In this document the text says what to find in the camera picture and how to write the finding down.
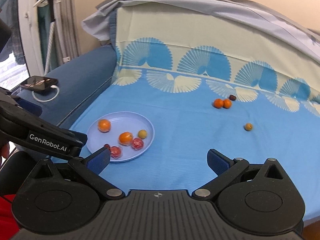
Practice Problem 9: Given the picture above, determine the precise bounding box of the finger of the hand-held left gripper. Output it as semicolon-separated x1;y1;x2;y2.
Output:
0;87;42;118
0;102;87;144

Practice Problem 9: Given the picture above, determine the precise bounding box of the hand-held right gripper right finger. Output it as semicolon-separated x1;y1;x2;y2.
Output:
191;149;290;200

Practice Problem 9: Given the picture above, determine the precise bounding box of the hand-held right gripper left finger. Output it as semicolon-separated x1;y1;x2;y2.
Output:
31;147;125;200

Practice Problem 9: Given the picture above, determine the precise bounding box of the red plastic-wrapped fruit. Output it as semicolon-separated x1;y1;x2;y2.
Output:
109;146;122;158
131;137;144;151

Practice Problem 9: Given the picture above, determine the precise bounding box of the light blue plate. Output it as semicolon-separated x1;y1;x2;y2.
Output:
87;112;155;163

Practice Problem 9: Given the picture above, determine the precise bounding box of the person's left hand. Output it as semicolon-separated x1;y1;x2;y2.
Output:
0;141;11;159

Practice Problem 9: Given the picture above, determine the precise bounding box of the black smartphone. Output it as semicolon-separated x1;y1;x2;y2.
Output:
20;76;59;91

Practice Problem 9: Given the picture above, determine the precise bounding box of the blue fan-print sheet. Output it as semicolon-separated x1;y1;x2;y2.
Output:
56;5;320;228

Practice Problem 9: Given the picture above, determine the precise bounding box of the patterned white pole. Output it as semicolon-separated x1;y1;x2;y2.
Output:
44;21;57;77

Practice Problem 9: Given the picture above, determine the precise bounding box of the blue denim sofa armrest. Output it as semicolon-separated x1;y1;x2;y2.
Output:
10;45;118;130

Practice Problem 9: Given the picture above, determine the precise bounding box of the dark hanging cloth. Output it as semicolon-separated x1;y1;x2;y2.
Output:
0;17;13;55

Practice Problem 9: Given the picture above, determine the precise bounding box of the teal curtain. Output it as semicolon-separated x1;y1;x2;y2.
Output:
37;4;54;77

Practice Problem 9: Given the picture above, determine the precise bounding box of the person's red clothing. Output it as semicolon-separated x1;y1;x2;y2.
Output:
0;196;22;240

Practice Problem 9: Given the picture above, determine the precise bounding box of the beige curtain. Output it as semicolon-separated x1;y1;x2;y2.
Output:
54;0;82;63

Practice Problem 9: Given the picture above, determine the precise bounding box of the grey cloth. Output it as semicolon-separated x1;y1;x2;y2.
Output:
81;0;320;64

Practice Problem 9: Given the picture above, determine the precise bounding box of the white charging cable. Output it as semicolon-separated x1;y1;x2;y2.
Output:
32;85;60;102

